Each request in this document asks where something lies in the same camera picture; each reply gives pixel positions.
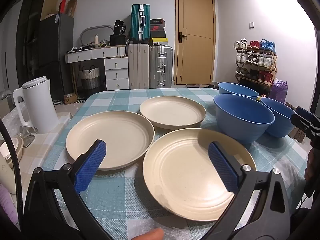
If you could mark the pile of dark shoes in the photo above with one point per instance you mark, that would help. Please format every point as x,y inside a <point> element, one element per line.
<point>200,86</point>

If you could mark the teal suitcase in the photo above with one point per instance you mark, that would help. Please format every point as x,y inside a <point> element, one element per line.
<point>140,22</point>

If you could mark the black printed bag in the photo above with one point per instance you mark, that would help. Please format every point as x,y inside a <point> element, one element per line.
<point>120,28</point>

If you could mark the clear plastic bag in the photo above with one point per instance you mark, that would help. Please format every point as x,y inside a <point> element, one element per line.
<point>12,120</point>

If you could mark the brown cardboard box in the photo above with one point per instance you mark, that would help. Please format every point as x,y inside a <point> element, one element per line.
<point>72,7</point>

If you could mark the cream cup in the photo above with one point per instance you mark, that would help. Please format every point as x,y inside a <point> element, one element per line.
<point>6,177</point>

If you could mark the white desk with drawers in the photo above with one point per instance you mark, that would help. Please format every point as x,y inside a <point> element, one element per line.
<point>115,65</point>

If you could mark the cream bottle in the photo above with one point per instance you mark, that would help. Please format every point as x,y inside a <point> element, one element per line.
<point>96,41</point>

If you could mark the wooden shoe rack with shoes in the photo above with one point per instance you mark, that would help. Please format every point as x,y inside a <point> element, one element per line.
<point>255,60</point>

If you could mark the person's left hand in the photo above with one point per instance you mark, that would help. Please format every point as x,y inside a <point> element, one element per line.
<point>150,235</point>

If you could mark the cream plate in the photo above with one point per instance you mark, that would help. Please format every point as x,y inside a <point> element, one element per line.
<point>190,175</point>
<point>112,140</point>
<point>172,110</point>

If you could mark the black red shoe box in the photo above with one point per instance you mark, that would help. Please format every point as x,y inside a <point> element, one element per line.
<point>157,28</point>

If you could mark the small cardboard box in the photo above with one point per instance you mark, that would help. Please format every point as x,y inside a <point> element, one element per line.
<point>70,98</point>

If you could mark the purple plastic bag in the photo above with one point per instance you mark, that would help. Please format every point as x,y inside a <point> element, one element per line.
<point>280,92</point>

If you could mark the clear acrylic stand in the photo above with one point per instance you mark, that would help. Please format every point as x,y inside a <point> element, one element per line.
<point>28,137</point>

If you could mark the blue bowl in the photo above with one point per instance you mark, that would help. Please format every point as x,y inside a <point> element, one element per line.
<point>277,120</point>
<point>240,125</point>
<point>237,90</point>

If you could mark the tan wooden door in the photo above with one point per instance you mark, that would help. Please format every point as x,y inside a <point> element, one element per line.
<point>195,35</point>

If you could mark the white electric kettle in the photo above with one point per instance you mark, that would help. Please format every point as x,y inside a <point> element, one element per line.
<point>40,105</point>

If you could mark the teal checkered tablecloth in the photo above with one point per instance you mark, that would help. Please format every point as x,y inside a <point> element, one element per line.
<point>120,200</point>

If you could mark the yellow black shoe box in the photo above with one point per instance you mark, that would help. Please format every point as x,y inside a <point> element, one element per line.
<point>159,41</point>

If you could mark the flat cardboard sheet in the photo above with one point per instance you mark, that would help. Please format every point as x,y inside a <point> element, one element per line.
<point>50,2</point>

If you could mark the brown patterned doormat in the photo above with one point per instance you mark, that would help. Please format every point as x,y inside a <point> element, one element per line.
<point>299,135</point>

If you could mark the beige checkered table cover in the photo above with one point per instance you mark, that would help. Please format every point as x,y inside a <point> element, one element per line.
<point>37,152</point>

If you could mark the oval mirror frame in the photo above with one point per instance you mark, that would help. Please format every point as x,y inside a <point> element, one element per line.
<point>86,31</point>

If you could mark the woven laundry basket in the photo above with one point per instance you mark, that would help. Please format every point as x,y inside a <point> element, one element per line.
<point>89,80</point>

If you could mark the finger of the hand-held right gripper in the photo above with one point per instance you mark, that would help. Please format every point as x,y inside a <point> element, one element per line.
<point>306,113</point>
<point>303,124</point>

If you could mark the pink printed packet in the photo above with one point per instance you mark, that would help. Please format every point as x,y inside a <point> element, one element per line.
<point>7,205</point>

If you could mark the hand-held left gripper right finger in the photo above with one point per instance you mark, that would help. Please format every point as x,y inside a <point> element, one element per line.
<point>222,167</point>

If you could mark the small cream bowl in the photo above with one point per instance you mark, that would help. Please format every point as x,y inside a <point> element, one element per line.
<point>12,150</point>

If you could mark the silver suitcase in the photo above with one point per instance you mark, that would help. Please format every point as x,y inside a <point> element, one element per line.
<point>161,66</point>

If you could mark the black fridge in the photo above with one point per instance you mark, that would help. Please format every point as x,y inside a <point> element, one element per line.
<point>55,55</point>

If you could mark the black case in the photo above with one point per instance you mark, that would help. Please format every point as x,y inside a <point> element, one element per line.
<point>119,40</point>

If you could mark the beige suitcase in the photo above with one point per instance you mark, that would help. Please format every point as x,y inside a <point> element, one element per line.
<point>138,66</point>

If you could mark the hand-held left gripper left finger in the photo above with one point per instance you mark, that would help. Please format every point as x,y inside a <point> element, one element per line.
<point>91,165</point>

